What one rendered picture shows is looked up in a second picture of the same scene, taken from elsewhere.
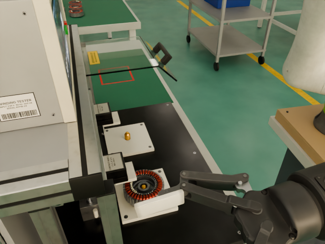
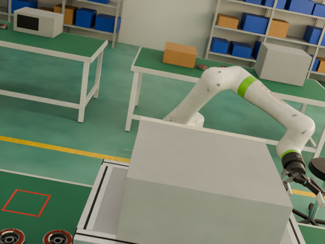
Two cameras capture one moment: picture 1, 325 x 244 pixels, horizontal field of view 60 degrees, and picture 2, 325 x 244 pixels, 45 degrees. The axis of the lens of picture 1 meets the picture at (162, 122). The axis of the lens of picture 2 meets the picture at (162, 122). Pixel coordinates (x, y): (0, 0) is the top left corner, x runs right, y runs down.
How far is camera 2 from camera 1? 1.55 m
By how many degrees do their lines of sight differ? 65
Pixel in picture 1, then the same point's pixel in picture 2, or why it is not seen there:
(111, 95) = (66, 216)
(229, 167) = not seen: hidden behind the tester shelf
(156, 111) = not seen: hidden behind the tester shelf
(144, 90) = (76, 196)
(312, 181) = (297, 158)
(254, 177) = not seen: hidden behind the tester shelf
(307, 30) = (196, 109)
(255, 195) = (291, 172)
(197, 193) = (288, 180)
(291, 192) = (298, 164)
